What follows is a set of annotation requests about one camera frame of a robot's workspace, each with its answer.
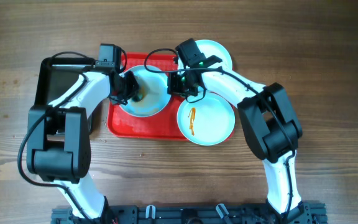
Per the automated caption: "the green scrubbing sponge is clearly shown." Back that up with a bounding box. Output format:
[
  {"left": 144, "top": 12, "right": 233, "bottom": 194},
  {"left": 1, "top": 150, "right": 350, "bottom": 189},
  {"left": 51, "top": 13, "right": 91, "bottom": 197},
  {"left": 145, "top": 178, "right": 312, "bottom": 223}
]
[{"left": 132, "top": 93, "right": 143, "bottom": 102}]

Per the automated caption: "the white plate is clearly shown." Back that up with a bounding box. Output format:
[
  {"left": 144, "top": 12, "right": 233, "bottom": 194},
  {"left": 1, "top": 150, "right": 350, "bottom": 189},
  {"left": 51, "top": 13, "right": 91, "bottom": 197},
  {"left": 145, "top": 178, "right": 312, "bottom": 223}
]
[
  {"left": 120, "top": 65, "right": 171, "bottom": 117},
  {"left": 177, "top": 92, "right": 236, "bottom": 146},
  {"left": 177, "top": 39, "right": 233, "bottom": 73}
]

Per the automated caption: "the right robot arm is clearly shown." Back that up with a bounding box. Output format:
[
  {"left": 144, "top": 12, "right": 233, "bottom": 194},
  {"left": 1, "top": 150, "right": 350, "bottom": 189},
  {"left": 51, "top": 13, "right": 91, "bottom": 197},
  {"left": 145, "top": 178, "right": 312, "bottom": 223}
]
[{"left": 168, "top": 39, "right": 303, "bottom": 222}]

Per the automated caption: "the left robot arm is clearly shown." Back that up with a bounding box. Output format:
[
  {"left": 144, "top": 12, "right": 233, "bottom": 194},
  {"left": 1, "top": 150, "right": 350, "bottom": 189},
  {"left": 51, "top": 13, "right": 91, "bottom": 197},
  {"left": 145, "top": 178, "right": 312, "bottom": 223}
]
[{"left": 17, "top": 44, "right": 140, "bottom": 223}]

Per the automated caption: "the red plastic tray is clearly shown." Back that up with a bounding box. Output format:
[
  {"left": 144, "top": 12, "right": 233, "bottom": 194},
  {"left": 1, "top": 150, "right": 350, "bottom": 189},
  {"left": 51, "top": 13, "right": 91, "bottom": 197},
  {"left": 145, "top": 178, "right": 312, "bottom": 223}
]
[{"left": 106, "top": 52, "right": 189, "bottom": 141}]

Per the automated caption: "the black metal tray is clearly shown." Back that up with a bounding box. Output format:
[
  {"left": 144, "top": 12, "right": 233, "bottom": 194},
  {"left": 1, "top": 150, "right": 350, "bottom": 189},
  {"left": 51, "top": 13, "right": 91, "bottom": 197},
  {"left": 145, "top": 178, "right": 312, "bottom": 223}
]
[{"left": 34, "top": 57, "right": 94, "bottom": 105}]

